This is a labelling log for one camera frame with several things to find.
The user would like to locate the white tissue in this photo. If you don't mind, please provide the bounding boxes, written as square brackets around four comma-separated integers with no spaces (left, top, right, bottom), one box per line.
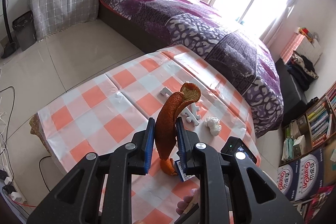
[204,117,222,136]

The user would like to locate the small blue white box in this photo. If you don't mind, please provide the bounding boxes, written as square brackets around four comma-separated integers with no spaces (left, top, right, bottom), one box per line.
[174,160,195,182]

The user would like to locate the white plastic comb piece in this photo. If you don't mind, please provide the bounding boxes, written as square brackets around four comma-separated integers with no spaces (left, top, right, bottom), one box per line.
[160,87,201,126]

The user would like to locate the small orange peel piece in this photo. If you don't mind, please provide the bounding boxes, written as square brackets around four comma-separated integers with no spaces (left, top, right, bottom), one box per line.
[160,158,178,176]

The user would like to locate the small black trash bin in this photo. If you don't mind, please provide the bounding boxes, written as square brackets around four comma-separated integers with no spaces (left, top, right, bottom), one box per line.
[12,11,37,51]

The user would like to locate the person's fingers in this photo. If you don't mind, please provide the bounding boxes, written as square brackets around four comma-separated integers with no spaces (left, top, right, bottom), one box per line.
[176,188,200,215]

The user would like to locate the blue white Ganten box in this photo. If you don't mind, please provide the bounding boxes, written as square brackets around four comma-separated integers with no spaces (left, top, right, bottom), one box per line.
[295,148,324,201]

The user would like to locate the black storage bench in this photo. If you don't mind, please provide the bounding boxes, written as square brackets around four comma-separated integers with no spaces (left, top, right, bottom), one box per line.
[275,59,307,127]

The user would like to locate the orange white checkered tablecloth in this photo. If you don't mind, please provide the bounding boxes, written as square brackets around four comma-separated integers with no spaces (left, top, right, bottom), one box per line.
[29,44,262,224]

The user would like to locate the purple patterned bedspread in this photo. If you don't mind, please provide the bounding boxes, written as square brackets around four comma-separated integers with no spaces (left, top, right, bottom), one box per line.
[98,0,284,137]

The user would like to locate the wooden bookshelf with books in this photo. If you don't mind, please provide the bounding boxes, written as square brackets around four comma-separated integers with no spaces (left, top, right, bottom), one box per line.
[280,84,335,166]

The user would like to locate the pile of dark clothes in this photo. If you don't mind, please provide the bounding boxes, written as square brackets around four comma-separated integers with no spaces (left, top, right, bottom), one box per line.
[286,51,318,92]

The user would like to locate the pink white storage cabinet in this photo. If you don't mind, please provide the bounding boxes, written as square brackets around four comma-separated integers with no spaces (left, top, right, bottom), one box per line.
[280,33,323,65]

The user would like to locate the black floor lamp stand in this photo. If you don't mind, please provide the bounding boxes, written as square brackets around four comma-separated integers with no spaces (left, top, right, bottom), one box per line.
[1,0,19,59]

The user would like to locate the grey plaid covered furniture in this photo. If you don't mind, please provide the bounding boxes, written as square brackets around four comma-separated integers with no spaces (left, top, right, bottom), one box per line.
[28,0,99,40]

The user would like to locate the black floor cable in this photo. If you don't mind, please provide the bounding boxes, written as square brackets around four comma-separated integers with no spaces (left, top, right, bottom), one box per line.
[0,86,17,162]

